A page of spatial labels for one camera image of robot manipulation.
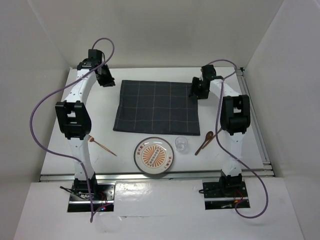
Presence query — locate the brown wooden spoon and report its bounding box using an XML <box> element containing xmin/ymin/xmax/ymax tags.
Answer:
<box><xmin>194</xmin><ymin>131</ymin><xmax>214</xmax><ymax>156</ymax></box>

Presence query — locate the copper knife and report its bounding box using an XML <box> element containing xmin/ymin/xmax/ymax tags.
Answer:
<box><xmin>202</xmin><ymin>128</ymin><xmax>222</xmax><ymax>149</ymax></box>

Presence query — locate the clear glass cup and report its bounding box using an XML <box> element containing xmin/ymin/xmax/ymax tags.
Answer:
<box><xmin>175</xmin><ymin>136</ymin><xmax>189</xmax><ymax>154</ymax></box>

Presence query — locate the dark checked cloth placemat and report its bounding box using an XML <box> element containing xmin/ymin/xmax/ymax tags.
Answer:
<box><xmin>113</xmin><ymin>80</ymin><xmax>201</xmax><ymax>136</ymax></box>

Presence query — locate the white plate orange sunburst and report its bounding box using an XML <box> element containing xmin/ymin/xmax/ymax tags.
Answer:
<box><xmin>133</xmin><ymin>137</ymin><xmax>175</xmax><ymax>175</ymax></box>

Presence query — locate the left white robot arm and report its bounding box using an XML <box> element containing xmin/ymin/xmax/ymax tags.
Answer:
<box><xmin>55</xmin><ymin>49</ymin><xmax>116</xmax><ymax>200</ymax></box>

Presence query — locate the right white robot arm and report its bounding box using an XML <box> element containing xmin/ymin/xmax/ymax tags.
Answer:
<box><xmin>189</xmin><ymin>64</ymin><xmax>251</xmax><ymax>196</ymax></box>

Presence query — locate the copper fork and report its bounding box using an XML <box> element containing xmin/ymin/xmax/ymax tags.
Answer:
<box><xmin>88</xmin><ymin>135</ymin><xmax>117</xmax><ymax>156</ymax></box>

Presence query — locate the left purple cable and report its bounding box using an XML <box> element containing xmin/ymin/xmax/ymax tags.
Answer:
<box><xmin>29</xmin><ymin>37</ymin><xmax>116</xmax><ymax>223</ymax></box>

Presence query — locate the purple cable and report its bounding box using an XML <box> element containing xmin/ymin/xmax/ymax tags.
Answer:
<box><xmin>29</xmin><ymin>37</ymin><xmax>116</xmax><ymax>223</ymax></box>
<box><xmin>208</xmin><ymin>59</ymin><xmax>271</xmax><ymax>219</ymax></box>

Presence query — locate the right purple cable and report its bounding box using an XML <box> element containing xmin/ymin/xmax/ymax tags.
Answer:
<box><xmin>208</xmin><ymin>59</ymin><xmax>271</xmax><ymax>219</ymax></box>

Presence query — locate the aluminium rail right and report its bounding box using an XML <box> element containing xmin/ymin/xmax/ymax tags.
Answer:
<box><xmin>236</xmin><ymin>67</ymin><xmax>276</xmax><ymax>178</ymax></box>

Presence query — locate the aluminium rail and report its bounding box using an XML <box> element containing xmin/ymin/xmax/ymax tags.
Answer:
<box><xmin>38</xmin><ymin>169</ymin><xmax>276</xmax><ymax>182</ymax></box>
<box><xmin>236</xmin><ymin>67</ymin><xmax>276</xmax><ymax>178</ymax></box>

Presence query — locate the aluminium rail front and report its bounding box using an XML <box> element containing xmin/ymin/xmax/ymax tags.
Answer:
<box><xmin>38</xmin><ymin>169</ymin><xmax>276</xmax><ymax>182</ymax></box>

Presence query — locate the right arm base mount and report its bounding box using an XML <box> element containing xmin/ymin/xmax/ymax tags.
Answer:
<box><xmin>198</xmin><ymin>178</ymin><xmax>251</xmax><ymax>210</ymax></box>

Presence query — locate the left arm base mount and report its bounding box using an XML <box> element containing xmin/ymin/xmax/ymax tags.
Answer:
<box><xmin>59</xmin><ymin>183</ymin><xmax>116</xmax><ymax>213</ymax></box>

